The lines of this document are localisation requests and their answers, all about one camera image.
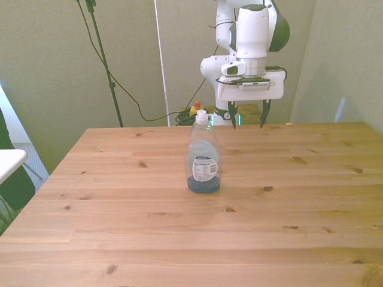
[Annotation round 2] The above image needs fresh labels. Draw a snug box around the black cable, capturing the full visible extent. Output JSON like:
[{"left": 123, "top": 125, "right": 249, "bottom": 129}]
[{"left": 74, "top": 0, "right": 207, "bottom": 123}]

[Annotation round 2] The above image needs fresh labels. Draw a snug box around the clear dish soap bottle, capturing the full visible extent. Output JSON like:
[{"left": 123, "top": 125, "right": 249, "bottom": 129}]
[{"left": 184, "top": 109, "right": 223, "bottom": 194}]

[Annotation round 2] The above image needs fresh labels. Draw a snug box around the white side table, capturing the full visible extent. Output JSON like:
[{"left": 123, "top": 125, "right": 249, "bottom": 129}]
[{"left": 0, "top": 148, "right": 28, "bottom": 185}]

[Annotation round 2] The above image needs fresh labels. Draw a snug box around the white vertical pole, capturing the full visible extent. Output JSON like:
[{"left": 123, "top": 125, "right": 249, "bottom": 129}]
[{"left": 153, "top": 0, "right": 171, "bottom": 127}]

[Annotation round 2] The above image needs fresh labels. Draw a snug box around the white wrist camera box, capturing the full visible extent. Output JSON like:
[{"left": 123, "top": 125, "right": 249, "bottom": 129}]
[{"left": 220, "top": 61, "right": 247, "bottom": 77}]

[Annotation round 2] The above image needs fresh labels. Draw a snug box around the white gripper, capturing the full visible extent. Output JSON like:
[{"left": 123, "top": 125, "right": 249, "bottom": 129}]
[{"left": 216, "top": 69, "right": 285, "bottom": 130}]

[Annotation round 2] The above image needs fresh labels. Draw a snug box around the yellow emergency stop box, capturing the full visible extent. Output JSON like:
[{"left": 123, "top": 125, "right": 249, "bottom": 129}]
[{"left": 190, "top": 100, "right": 205, "bottom": 117}]

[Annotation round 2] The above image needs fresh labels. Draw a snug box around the black camera tripod stand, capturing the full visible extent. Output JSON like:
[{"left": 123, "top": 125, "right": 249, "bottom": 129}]
[{"left": 85, "top": 0, "right": 124, "bottom": 128}]

